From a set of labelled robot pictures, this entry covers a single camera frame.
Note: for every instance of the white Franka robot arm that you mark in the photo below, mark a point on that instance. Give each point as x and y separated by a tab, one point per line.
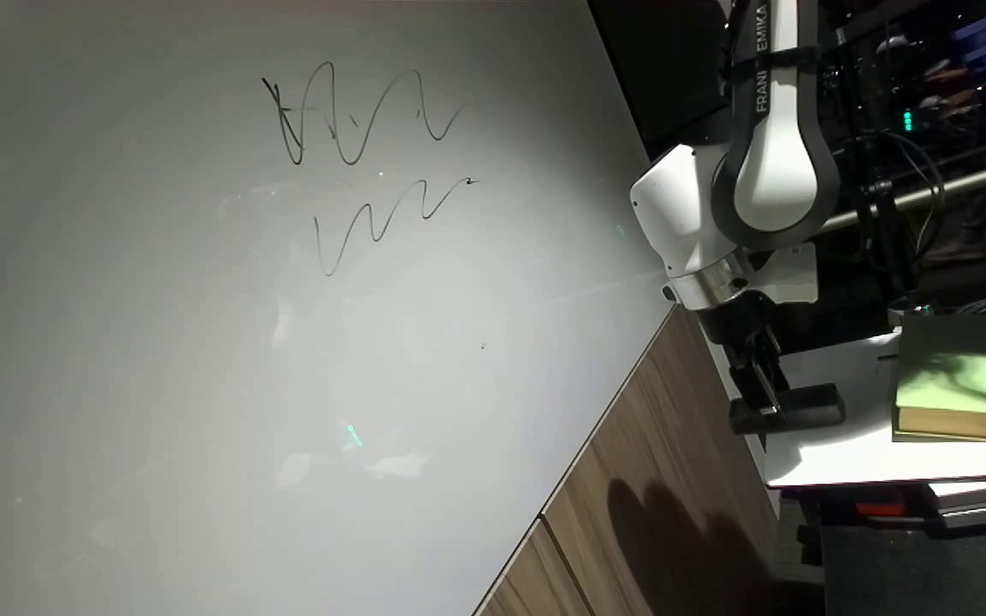
780	158

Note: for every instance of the black flat panel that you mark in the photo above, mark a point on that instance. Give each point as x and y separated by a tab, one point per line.
659	69

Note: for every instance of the silver metal rod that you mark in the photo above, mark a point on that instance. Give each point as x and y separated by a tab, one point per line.
974	179

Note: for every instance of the black whiteboard eraser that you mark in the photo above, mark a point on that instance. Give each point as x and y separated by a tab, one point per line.
813	409

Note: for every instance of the black electronics rack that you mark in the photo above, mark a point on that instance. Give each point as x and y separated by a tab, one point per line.
948	90

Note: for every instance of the large glass whiteboard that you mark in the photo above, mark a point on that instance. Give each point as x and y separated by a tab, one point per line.
232	397

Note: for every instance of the black storage box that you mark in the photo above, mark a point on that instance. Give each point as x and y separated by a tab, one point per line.
926	568

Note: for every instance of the small red item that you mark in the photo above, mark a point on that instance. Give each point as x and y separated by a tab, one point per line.
890	507

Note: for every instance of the white flat table board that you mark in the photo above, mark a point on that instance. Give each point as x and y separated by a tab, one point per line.
846	457

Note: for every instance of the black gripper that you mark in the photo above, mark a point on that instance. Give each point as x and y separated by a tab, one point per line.
744	327

